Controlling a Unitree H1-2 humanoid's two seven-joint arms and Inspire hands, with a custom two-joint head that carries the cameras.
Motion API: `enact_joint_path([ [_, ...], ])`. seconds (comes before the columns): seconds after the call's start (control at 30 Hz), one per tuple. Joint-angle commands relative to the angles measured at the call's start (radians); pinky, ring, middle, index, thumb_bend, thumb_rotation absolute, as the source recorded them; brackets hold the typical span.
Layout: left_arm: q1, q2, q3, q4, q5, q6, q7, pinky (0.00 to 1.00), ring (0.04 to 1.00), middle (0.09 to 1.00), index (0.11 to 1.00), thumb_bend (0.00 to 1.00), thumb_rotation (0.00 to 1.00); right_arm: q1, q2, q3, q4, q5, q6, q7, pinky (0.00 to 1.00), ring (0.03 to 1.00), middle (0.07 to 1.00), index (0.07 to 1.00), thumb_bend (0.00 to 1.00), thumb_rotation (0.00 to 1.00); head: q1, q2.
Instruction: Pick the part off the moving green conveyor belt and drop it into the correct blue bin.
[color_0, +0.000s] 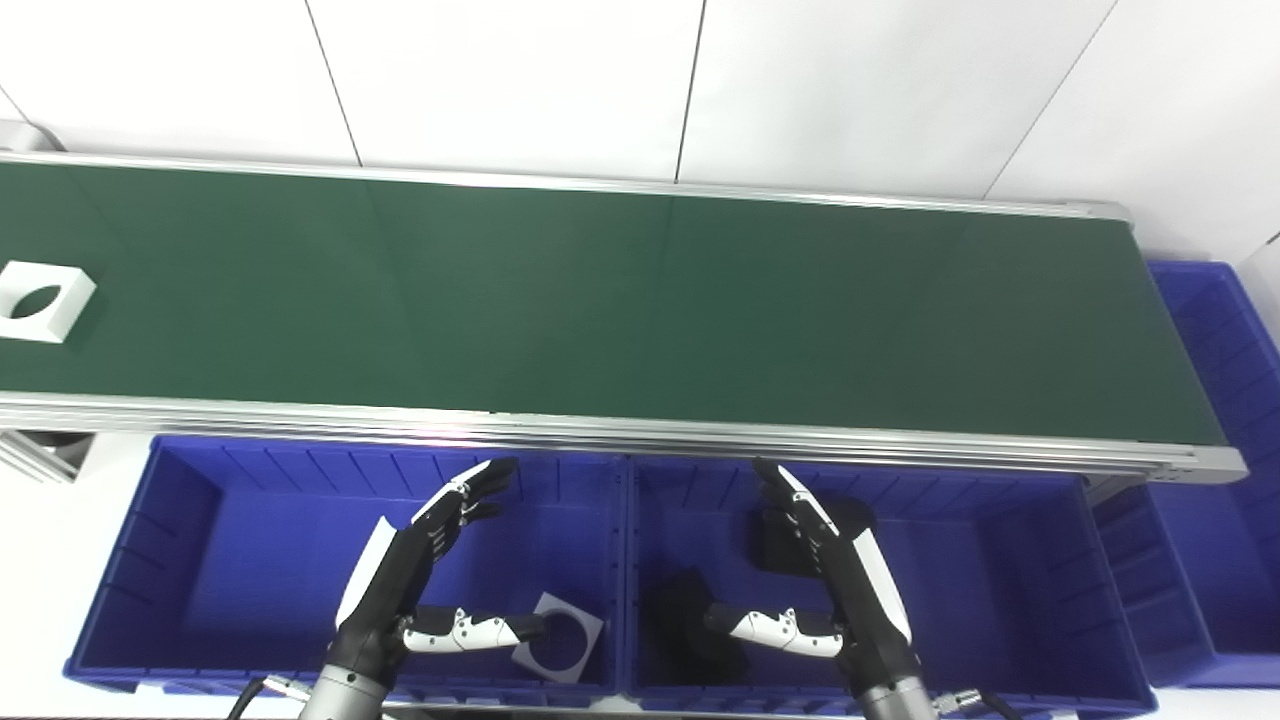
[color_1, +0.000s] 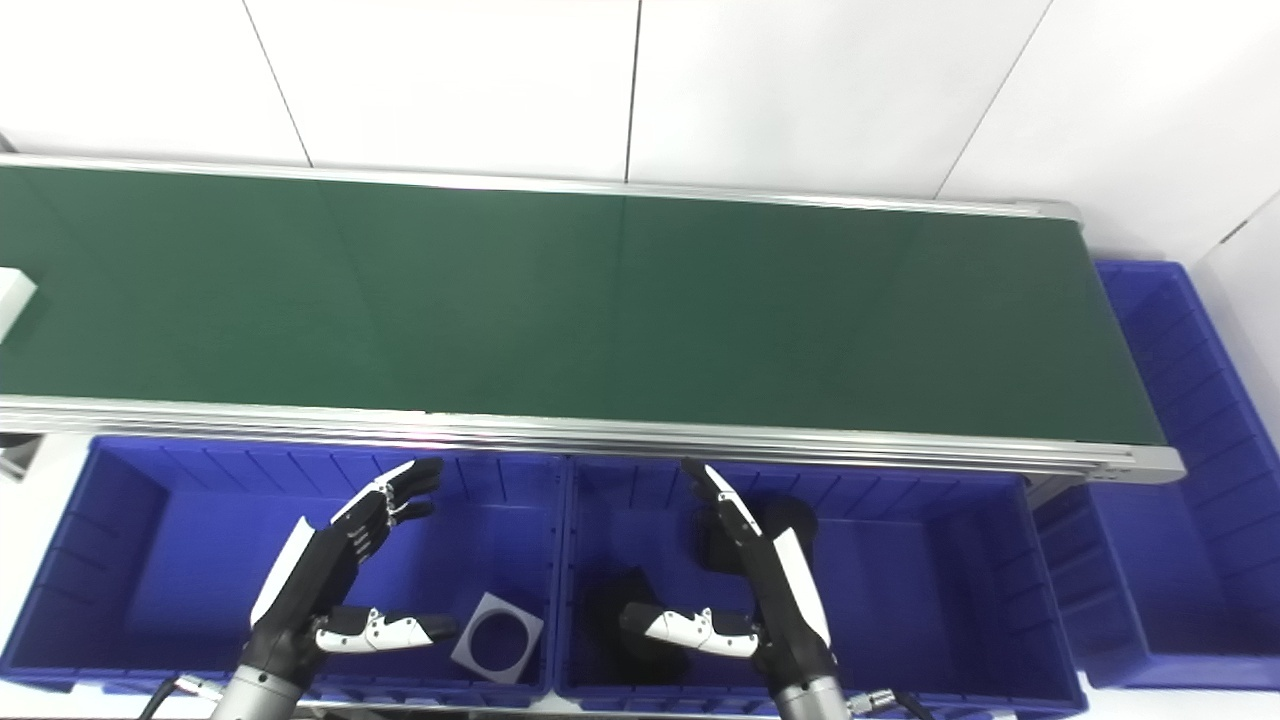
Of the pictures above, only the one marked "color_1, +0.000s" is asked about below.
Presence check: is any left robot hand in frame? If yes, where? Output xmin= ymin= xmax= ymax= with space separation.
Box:
xmin=244 ymin=457 xmax=458 ymax=693

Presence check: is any green conveyor belt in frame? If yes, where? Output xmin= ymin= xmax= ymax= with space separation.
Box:
xmin=0 ymin=153 xmax=1188 ymax=509
xmin=0 ymin=165 xmax=1168 ymax=447

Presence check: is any white square part with hole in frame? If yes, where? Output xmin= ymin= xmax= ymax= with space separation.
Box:
xmin=0 ymin=268 xmax=39 ymax=346
xmin=450 ymin=592 xmax=546 ymax=686

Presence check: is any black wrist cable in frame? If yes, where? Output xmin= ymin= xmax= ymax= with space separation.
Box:
xmin=138 ymin=676 xmax=227 ymax=720
xmin=847 ymin=688 xmax=937 ymax=720

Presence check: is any black round part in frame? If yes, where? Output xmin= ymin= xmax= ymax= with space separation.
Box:
xmin=584 ymin=567 xmax=692 ymax=683
xmin=694 ymin=497 xmax=820 ymax=577

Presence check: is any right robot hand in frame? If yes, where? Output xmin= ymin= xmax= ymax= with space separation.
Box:
xmin=619 ymin=459 xmax=840 ymax=692

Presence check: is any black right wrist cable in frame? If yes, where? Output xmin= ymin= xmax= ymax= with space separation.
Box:
xmin=847 ymin=688 xmax=937 ymax=720

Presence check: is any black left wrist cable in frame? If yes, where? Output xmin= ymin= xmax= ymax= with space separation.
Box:
xmin=138 ymin=676 xmax=227 ymax=720

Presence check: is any blue plastic bin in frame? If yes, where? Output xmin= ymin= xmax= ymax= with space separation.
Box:
xmin=552 ymin=455 xmax=1090 ymax=717
xmin=0 ymin=435 xmax=571 ymax=703
xmin=1030 ymin=261 xmax=1280 ymax=691

